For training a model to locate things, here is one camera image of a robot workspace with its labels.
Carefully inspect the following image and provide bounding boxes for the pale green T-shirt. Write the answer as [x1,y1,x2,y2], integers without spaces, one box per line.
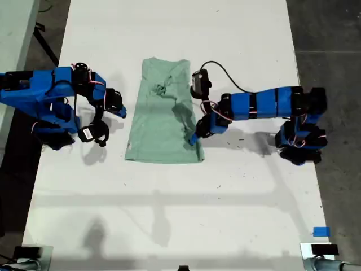
[124,57,205,164]

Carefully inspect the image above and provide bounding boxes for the black stand leg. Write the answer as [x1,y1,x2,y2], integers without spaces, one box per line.
[32,24,60,67]

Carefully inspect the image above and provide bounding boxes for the pale side table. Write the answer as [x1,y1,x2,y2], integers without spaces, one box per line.
[0,0,41,167]

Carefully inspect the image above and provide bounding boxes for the short blue tape strip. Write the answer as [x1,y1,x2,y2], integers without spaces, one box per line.
[312,226,331,237]

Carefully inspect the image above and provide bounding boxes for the white metal plate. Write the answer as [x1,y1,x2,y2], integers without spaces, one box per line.
[21,244,54,271]
[300,242,336,260]

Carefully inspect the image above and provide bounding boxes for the small black box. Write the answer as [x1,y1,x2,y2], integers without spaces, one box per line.
[12,246,43,259]
[311,244,339,256]

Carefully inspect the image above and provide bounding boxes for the grey pipe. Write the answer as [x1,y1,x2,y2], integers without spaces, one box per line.
[303,256,361,271]
[0,259,42,271]

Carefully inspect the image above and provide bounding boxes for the camera black stalk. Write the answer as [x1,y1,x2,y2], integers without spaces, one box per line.
[94,106,110,147]
[190,90,212,113]

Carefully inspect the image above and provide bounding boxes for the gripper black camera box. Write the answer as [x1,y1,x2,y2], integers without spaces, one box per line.
[191,69,212,99]
[77,126,97,143]

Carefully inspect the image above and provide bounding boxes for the camera black cable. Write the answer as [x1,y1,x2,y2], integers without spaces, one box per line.
[72,93,80,129]
[199,60,254,94]

